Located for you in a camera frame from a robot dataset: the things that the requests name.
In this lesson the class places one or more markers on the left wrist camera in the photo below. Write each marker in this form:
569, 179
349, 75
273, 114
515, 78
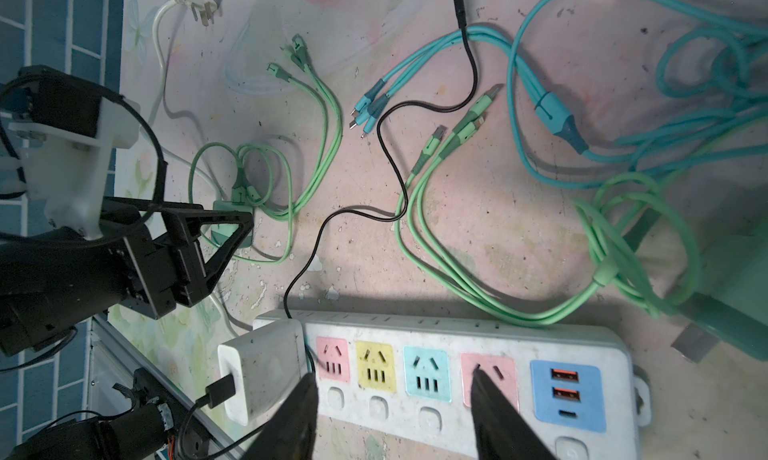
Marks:
73, 126

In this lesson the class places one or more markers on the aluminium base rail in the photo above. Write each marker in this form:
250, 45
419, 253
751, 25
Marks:
121, 377

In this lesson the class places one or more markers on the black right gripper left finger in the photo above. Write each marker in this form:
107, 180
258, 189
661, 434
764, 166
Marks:
291, 432

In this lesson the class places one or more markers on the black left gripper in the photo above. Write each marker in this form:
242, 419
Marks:
50, 285

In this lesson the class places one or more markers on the white multicolour power strip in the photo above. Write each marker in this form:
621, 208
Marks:
420, 378

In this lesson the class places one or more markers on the white cube charger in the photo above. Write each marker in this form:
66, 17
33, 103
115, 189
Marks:
266, 364

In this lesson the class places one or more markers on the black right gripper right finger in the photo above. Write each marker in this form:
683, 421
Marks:
500, 431

